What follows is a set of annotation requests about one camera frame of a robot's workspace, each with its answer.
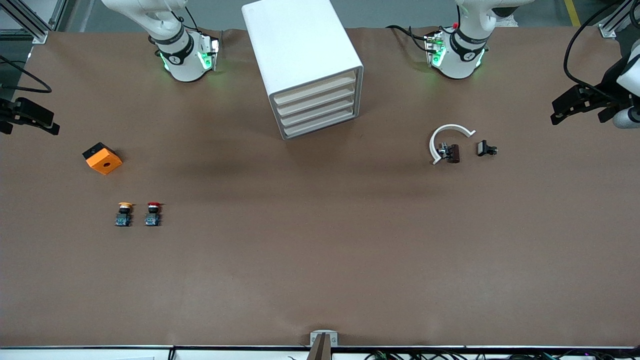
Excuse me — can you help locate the cream cabinet drawer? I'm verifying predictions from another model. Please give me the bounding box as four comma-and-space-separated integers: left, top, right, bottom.
273, 71, 358, 105
279, 97, 358, 128
276, 84, 358, 117
283, 108, 359, 139

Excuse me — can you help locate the white drawer cabinet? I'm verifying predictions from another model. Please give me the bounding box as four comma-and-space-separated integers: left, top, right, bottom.
241, 0, 364, 141

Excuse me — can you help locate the orange box with hole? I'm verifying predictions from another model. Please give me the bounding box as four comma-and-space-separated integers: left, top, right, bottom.
82, 142, 123, 176

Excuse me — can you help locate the brown small electrical component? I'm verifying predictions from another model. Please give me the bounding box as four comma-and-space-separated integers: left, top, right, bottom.
438, 143, 461, 164

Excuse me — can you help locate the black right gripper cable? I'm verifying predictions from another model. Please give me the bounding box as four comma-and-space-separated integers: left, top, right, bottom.
0, 54, 53, 95

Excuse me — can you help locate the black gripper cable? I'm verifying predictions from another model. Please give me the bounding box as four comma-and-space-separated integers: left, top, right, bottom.
563, 0, 626, 92
0, 54, 53, 95

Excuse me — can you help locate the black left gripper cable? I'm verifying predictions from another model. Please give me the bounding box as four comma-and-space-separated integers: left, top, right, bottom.
563, 0, 626, 92

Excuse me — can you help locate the aluminium frame profile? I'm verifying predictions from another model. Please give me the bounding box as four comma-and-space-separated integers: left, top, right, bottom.
598, 0, 640, 39
0, 0, 51, 44

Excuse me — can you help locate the white curved plastic ring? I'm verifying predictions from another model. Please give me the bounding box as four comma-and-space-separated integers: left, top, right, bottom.
429, 124, 477, 166

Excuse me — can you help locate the yellow push button switch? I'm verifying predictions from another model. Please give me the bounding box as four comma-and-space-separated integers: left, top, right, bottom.
114, 201, 135, 228

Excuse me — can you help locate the red push button switch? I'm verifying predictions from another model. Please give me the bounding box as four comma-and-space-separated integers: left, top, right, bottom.
144, 201, 164, 227

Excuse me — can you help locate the black arm base cable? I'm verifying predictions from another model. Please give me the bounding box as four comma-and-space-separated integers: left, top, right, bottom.
385, 24, 432, 54

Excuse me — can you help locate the white table edge rail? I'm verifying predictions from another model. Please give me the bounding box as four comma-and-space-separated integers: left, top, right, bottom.
0, 345, 640, 360

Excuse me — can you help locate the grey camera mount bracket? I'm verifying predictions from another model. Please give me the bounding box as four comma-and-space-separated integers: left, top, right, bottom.
307, 330, 339, 360

